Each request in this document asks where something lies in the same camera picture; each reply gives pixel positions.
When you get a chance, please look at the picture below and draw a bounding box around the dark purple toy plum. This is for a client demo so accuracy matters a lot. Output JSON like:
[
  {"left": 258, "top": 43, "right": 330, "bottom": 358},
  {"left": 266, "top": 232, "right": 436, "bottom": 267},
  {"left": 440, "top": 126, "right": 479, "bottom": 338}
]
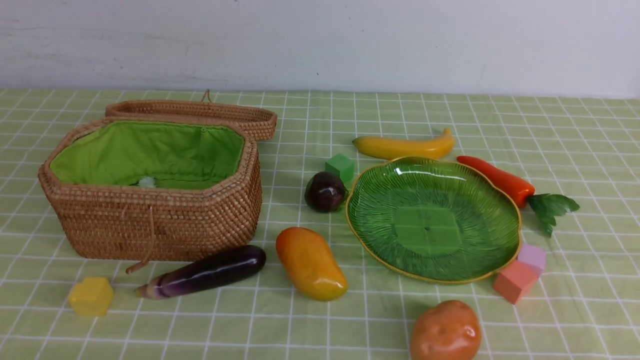
[{"left": 304, "top": 171, "right": 348, "bottom": 214}]

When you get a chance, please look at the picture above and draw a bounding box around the orange yellow toy mango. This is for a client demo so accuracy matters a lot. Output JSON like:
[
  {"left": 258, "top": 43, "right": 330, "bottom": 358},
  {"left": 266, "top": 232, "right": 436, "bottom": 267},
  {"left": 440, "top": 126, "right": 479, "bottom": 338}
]
[{"left": 275, "top": 227, "right": 349, "bottom": 302}]

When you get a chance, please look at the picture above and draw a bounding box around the purple toy eggplant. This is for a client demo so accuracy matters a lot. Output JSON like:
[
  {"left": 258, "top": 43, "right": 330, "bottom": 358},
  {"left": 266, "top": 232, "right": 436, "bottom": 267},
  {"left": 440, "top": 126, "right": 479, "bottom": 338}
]
[{"left": 135, "top": 244, "right": 267, "bottom": 300}]

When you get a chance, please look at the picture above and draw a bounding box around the yellow toy banana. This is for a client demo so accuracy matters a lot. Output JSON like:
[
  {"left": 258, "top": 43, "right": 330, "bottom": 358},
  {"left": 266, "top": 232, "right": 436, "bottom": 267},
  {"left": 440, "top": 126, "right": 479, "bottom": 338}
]
[{"left": 351, "top": 128, "right": 456, "bottom": 160}]

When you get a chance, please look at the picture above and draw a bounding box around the brown toy potato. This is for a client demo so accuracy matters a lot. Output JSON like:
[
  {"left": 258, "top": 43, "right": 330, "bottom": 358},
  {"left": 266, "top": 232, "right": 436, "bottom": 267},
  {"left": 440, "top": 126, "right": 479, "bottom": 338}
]
[{"left": 409, "top": 300, "right": 482, "bottom": 360}]

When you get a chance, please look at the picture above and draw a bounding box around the orange toy carrot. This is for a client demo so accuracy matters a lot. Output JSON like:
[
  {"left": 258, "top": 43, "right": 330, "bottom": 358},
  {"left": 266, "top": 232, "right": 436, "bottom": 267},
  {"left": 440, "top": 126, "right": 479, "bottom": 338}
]
[{"left": 456, "top": 155, "right": 581, "bottom": 239}]

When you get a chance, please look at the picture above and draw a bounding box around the green foam cube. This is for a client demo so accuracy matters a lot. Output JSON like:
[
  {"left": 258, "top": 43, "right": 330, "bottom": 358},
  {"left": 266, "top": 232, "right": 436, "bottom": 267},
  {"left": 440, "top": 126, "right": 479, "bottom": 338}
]
[{"left": 324, "top": 153, "right": 355, "bottom": 183}]

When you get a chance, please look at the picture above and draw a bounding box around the woven wicker basket lid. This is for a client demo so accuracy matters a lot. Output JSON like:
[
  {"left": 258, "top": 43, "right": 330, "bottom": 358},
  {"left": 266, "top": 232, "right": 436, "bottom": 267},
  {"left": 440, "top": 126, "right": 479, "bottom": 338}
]
[{"left": 105, "top": 90, "right": 278, "bottom": 141}]

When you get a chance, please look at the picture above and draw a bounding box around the green glass leaf plate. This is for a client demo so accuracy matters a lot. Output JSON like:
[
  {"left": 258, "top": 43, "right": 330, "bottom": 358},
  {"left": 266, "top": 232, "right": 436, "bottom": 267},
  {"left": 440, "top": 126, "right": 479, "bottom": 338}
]
[{"left": 344, "top": 156, "right": 523, "bottom": 285}]

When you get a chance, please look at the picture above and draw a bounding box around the woven wicker basket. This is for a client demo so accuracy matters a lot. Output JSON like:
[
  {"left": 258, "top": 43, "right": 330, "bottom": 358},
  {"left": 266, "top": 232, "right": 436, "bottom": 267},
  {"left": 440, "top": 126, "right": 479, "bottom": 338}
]
[{"left": 38, "top": 116, "right": 263, "bottom": 263}]

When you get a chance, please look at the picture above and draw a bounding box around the green checkered tablecloth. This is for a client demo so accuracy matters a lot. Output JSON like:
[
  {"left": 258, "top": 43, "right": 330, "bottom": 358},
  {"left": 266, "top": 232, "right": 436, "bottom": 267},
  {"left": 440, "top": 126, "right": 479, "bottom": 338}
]
[{"left": 0, "top": 88, "right": 640, "bottom": 360}]

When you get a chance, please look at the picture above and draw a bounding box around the pink foam cube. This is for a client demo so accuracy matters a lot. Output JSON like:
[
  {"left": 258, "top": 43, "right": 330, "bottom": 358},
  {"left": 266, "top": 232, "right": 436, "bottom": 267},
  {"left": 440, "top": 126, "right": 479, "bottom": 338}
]
[{"left": 493, "top": 260, "right": 539, "bottom": 305}]

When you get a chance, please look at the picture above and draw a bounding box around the lilac foam cube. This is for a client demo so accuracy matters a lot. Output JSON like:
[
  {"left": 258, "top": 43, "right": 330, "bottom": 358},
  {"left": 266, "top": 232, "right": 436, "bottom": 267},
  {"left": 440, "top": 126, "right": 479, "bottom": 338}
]
[{"left": 518, "top": 243, "right": 547, "bottom": 277}]

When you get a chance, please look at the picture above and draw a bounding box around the yellow foam block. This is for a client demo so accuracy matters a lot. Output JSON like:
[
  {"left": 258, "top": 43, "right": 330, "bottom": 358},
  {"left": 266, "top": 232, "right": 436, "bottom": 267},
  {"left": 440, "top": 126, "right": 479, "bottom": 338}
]
[{"left": 68, "top": 276, "right": 114, "bottom": 317}]

